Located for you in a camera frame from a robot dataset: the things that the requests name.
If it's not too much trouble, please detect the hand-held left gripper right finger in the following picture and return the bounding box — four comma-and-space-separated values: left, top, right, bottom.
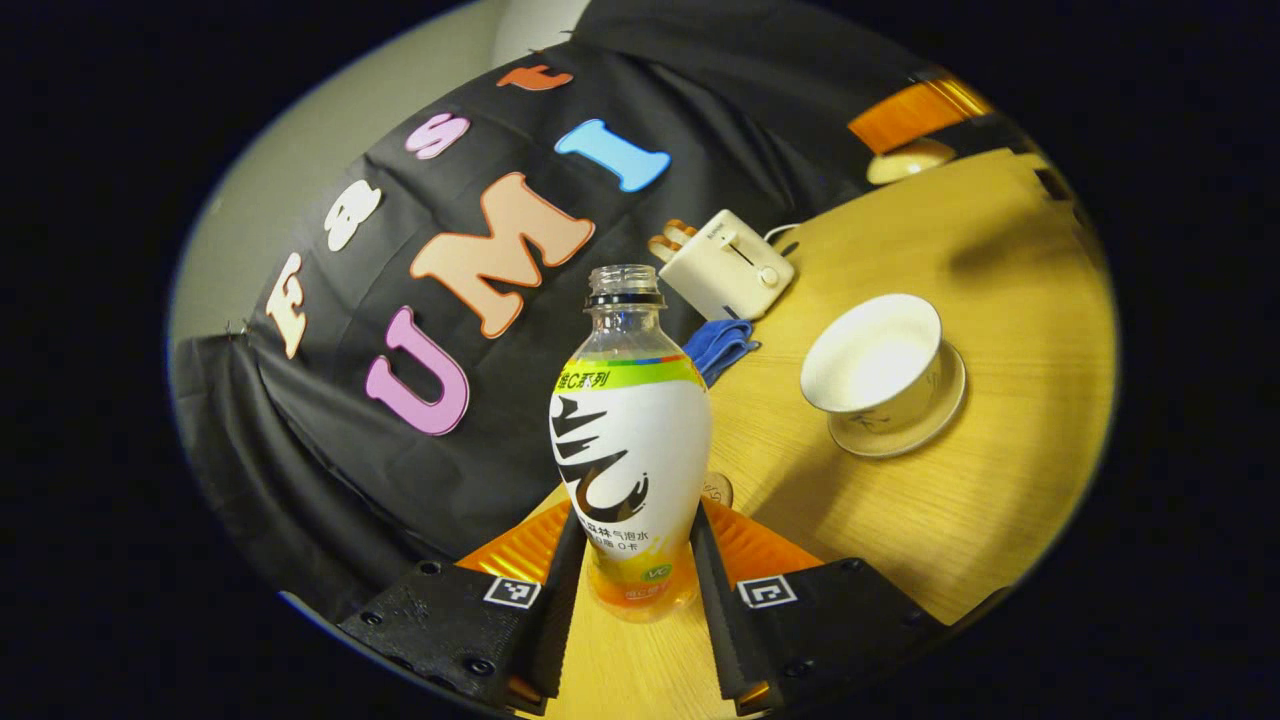
690, 498, 947, 717

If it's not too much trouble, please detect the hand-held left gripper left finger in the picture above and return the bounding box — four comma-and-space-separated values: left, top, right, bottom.
338, 500, 587, 717

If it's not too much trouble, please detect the beige teacup lid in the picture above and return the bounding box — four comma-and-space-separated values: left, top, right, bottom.
866, 137, 958, 186

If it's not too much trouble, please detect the white label water bottle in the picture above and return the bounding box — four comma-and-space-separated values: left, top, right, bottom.
548, 264, 713, 623

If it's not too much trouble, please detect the beige teacup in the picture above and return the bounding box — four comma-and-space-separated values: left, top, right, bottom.
800, 293, 943, 417

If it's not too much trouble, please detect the cream toaster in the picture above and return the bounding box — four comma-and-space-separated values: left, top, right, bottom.
658, 209, 797, 321

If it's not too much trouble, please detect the blue towel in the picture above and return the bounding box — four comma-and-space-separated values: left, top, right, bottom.
683, 320, 761, 387

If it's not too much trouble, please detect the black backdrop cloth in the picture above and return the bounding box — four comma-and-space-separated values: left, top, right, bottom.
170, 0, 966, 621

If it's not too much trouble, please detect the beige saucer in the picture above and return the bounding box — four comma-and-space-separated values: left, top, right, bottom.
826, 340, 968, 459

